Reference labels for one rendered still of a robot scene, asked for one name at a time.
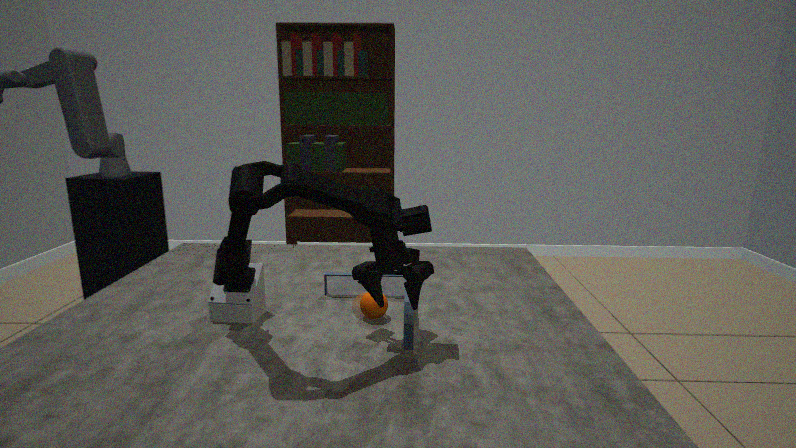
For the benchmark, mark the clear low wall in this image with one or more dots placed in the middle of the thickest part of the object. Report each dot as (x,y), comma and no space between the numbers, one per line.
(346,286)

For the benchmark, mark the light blue l-shaped low wall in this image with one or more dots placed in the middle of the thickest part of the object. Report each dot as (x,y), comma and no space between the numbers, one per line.
(408,311)

